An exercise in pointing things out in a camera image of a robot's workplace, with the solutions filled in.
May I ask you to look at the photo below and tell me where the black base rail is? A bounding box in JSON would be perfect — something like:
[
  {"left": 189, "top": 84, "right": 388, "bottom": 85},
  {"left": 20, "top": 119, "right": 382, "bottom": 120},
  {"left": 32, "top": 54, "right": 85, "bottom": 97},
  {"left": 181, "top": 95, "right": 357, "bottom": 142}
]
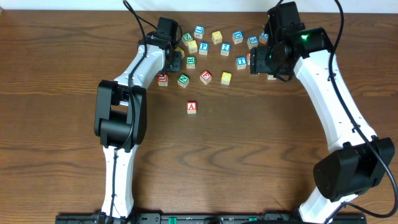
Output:
[{"left": 55, "top": 212, "right": 368, "bottom": 224}]

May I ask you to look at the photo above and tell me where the green 4 block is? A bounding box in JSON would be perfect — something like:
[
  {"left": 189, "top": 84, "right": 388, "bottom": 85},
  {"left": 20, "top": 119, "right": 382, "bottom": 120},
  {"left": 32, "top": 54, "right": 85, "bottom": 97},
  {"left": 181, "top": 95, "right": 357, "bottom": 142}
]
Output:
[{"left": 267, "top": 75, "right": 277, "bottom": 80}]

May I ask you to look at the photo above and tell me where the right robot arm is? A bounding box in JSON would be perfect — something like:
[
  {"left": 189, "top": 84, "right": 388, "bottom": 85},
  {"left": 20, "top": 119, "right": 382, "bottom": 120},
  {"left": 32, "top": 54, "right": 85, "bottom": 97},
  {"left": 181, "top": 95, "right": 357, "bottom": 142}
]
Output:
[{"left": 250, "top": 2, "right": 397, "bottom": 223}]

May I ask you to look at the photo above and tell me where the red U block right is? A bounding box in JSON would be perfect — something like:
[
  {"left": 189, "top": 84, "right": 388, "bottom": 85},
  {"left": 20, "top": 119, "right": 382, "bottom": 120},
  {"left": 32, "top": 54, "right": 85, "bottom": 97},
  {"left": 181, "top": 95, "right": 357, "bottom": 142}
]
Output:
[{"left": 246, "top": 53, "right": 251, "bottom": 65}]

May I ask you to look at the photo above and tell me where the green R block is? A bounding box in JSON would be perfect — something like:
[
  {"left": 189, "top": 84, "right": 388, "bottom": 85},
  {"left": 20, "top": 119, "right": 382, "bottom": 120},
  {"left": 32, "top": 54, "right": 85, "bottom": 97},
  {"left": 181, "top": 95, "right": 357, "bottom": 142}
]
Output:
[{"left": 186, "top": 56, "right": 196, "bottom": 69}]

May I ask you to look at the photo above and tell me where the blue D block right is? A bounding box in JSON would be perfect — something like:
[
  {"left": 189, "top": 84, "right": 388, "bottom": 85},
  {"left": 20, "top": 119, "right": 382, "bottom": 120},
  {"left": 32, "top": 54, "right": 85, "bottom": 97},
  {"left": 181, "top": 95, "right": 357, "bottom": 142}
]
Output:
[{"left": 259, "top": 32, "right": 269, "bottom": 45}]

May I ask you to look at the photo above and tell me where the blue d block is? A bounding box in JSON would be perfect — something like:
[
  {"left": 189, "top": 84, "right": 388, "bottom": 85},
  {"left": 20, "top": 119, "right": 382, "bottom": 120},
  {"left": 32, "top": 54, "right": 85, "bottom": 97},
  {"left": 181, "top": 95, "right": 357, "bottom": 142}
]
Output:
[
  {"left": 232, "top": 30, "right": 244, "bottom": 44},
  {"left": 259, "top": 32, "right": 269, "bottom": 45}
]

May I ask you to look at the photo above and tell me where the blue D block left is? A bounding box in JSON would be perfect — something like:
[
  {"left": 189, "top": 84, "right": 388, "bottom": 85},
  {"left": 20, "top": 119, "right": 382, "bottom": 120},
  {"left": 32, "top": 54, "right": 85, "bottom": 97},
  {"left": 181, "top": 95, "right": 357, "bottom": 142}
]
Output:
[{"left": 232, "top": 30, "right": 244, "bottom": 44}]

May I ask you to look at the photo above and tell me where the blue 2 block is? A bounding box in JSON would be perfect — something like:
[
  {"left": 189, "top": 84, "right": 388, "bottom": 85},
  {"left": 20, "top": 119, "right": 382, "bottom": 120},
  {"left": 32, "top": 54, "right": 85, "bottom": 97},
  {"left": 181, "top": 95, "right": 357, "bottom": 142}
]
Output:
[{"left": 220, "top": 43, "right": 231, "bottom": 56}]

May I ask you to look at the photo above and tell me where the red A block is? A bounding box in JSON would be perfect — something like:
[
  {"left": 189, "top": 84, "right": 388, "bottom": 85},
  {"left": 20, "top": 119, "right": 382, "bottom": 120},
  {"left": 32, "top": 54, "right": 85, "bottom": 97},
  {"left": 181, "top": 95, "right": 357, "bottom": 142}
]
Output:
[{"left": 187, "top": 101, "right": 197, "bottom": 114}]

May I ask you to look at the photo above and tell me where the yellow block middle left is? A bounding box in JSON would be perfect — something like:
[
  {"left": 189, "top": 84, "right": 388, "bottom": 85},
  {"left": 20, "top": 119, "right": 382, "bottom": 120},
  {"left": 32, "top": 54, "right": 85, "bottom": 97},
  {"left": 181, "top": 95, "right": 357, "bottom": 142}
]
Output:
[{"left": 175, "top": 47, "right": 185, "bottom": 58}]

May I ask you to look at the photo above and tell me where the red u block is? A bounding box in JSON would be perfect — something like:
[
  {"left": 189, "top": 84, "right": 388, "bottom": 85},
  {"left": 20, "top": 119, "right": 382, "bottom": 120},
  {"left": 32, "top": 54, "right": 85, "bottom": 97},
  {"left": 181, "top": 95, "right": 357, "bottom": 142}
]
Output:
[
  {"left": 246, "top": 53, "right": 251, "bottom": 65},
  {"left": 157, "top": 74, "right": 169, "bottom": 86}
]

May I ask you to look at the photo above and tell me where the yellow block top middle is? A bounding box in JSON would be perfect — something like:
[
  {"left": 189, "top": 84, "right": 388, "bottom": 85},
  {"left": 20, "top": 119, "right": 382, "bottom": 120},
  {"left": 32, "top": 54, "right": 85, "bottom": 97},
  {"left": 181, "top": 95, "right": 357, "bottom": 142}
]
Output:
[{"left": 211, "top": 30, "right": 223, "bottom": 45}]

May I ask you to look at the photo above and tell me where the green N block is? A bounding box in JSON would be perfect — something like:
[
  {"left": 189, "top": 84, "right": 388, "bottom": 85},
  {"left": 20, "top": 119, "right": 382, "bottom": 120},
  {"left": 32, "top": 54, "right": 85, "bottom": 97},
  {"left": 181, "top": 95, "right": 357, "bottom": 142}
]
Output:
[{"left": 177, "top": 73, "right": 190, "bottom": 88}]

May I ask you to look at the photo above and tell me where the blue 5 block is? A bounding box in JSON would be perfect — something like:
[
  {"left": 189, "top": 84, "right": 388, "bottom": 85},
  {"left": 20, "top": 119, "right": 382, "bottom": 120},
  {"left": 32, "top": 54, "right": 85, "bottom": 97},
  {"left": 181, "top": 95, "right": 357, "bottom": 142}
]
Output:
[{"left": 247, "top": 36, "right": 259, "bottom": 49}]

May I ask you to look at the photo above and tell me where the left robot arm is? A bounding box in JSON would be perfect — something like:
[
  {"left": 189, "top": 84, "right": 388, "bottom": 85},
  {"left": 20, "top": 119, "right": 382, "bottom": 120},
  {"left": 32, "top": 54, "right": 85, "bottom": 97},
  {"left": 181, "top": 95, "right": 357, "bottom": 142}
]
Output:
[{"left": 94, "top": 17, "right": 182, "bottom": 223}]

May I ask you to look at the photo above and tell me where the yellow O block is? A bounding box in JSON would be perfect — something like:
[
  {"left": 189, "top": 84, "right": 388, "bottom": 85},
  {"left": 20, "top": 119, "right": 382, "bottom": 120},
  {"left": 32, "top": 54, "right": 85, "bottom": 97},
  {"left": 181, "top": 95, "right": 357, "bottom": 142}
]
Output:
[{"left": 221, "top": 72, "right": 232, "bottom": 85}]

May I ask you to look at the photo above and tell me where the blue P block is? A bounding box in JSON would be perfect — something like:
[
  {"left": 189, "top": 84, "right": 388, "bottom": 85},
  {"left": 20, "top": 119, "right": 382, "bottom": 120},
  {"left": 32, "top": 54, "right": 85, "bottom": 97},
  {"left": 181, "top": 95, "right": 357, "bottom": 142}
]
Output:
[{"left": 198, "top": 42, "right": 209, "bottom": 55}]

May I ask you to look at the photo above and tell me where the blue L block top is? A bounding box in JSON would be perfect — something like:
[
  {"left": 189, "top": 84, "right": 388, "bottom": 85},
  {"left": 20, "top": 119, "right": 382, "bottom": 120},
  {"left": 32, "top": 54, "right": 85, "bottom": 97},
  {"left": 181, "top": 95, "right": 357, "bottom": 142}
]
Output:
[{"left": 194, "top": 26, "right": 205, "bottom": 39}]

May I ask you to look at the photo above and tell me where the red U block left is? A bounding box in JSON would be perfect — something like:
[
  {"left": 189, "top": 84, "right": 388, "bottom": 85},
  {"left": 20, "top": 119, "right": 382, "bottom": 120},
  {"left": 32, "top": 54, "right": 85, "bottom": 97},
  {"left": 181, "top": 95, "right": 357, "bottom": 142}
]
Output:
[{"left": 157, "top": 74, "right": 169, "bottom": 86}]

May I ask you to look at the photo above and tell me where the green Z block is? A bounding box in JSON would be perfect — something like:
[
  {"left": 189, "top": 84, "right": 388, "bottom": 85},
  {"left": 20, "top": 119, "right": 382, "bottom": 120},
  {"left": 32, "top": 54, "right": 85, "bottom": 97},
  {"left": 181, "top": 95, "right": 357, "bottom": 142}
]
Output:
[{"left": 182, "top": 32, "right": 193, "bottom": 46}]

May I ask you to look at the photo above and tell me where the blue T block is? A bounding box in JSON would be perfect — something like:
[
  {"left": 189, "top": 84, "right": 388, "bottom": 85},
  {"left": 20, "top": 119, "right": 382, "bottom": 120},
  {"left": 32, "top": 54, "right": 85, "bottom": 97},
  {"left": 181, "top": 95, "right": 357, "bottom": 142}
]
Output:
[{"left": 236, "top": 57, "right": 248, "bottom": 70}]

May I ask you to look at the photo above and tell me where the red E block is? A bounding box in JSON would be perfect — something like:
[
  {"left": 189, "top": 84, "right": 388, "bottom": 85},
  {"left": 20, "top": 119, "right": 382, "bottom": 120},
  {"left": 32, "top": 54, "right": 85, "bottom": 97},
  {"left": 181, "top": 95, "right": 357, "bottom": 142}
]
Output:
[{"left": 200, "top": 70, "right": 212, "bottom": 85}]

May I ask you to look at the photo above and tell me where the yellow S block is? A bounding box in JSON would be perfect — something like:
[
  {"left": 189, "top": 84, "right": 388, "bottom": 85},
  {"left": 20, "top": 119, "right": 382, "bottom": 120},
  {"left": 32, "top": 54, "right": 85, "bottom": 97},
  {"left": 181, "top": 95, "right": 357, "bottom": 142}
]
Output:
[{"left": 187, "top": 40, "right": 198, "bottom": 54}]

